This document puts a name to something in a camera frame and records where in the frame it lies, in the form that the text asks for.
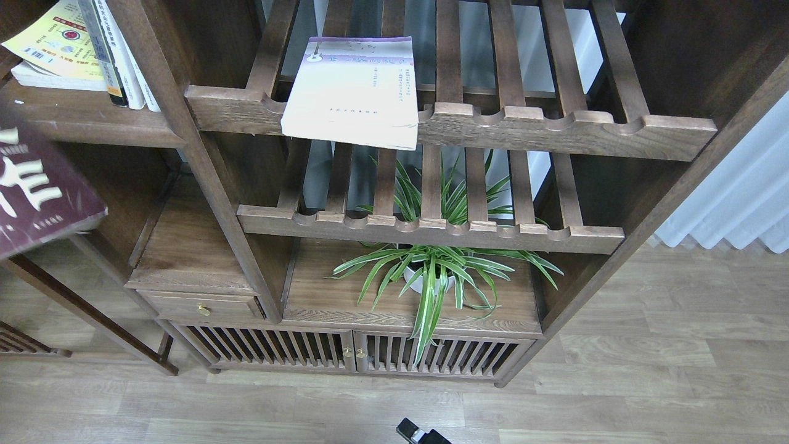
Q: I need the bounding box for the thin white upright book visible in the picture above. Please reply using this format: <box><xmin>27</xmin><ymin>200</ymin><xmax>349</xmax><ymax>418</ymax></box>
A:
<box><xmin>122</xmin><ymin>35</ymin><xmax>161</xmax><ymax>113</ymax></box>

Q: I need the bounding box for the brass drawer knob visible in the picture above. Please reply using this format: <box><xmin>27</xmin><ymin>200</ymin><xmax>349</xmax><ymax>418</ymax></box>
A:
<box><xmin>197</xmin><ymin>303</ymin><xmax>211</xmax><ymax>316</ymax></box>

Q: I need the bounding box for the white plant pot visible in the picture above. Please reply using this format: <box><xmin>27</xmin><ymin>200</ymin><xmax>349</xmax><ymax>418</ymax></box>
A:
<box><xmin>403</xmin><ymin>262</ymin><xmax>456</xmax><ymax>295</ymax></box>

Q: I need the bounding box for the white curtain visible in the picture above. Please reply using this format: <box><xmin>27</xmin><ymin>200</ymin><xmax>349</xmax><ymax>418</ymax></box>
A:
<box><xmin>655</xmin><ymin>94</ymin><xmax>788</xmax><ymax>253</ymax></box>

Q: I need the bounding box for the dark wooden bookshelf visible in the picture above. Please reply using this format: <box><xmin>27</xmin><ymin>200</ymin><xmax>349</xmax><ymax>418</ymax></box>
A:
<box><xmin>2</xmin><ymin>1</ymin><xmax>787</xmax><ymax>387</ymax></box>

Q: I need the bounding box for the green yellow paperback book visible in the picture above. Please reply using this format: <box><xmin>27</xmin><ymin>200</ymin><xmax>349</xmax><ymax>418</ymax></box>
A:
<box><xmin>2</xmin><ymin>1</ymin><xmax>107</xmax><ymax>92</ymax></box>

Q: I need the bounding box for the dark spine upright book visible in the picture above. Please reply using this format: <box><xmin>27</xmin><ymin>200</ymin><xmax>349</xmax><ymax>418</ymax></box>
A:
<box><xmin>77</xmin><ymin>1</ymin><xmax>129</xmax><ymax>107</ymax></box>

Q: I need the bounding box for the maroon thick book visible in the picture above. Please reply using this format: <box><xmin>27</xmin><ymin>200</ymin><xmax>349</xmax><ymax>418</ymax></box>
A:
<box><xmin>1</xmin><ymin>105</ymin><xmax>109</xmax><ymax>260</ymax></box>

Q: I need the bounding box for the white purple paperback book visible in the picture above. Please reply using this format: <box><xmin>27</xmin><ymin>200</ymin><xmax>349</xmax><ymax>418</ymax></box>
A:
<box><xmin>281</xmin><ymin>36</ymin><xmax>418</xmax><ymax>150</ymax></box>

